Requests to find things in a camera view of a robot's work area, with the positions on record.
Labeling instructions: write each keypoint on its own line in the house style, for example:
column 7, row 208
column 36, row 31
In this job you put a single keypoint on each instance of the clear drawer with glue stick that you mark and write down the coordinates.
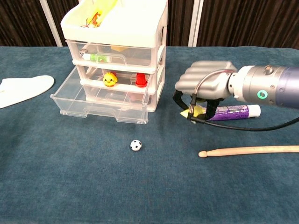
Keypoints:
column 137, row 56

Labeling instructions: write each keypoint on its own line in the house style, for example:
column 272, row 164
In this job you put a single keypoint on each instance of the white slipper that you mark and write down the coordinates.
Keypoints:
column 21, row 89

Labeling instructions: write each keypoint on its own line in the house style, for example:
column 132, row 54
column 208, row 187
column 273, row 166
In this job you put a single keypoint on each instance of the white dice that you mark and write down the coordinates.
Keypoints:
column 83, row 53

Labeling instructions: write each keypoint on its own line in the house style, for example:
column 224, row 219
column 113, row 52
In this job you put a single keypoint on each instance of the yellow rectangular block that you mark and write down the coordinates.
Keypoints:
column 119, row 48

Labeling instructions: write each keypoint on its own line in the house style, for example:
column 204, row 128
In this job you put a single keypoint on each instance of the clear drawer with duck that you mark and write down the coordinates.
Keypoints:
column 70, row 105

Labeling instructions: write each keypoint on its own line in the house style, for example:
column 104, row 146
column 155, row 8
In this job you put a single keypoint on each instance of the wooden drumstick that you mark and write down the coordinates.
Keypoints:
column 245, row 150

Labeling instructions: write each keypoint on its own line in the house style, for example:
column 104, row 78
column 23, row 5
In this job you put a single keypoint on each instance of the green white glue stick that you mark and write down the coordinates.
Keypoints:
column 93, row 57

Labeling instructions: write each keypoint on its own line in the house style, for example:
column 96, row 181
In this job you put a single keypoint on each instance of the clear drawer with pink toy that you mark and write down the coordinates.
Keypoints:
column 116, row 99

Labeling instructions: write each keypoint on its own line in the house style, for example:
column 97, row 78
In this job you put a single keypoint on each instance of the yellow triangular block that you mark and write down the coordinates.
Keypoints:
column 198, row 111

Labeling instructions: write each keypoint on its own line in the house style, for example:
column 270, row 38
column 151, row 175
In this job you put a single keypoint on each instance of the yellow rubber chicken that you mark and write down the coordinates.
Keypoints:
column 98, row 16

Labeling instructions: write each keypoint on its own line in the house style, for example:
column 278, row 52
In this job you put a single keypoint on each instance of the white partition post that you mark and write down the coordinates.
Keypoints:
column 195, row 23
column 52, row 25

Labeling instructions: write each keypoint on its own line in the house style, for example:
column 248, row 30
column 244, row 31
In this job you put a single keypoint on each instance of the purple white toothpaste tube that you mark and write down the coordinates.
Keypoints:
column 236, row 111

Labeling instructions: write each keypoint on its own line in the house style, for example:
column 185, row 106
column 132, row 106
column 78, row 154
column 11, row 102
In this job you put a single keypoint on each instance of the yellow duck toy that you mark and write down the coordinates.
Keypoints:
column 110, row 79

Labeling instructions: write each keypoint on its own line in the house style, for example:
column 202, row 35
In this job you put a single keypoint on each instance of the red cone toy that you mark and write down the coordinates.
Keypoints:
column 141, row 80

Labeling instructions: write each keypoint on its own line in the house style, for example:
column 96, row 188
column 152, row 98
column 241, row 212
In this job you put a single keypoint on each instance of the white drawer cabinet frame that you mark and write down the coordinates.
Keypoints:
column 130, row 25

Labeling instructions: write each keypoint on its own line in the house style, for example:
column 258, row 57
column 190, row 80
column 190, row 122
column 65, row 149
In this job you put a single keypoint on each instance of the teal tablecloth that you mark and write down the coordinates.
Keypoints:
column 70, row 175

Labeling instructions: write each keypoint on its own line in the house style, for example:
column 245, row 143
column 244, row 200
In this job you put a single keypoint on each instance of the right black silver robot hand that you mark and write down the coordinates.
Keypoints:
column 208, row 79

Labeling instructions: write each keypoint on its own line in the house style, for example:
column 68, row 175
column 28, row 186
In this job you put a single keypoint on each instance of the pink toy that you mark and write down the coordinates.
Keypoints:
column 134, row 97

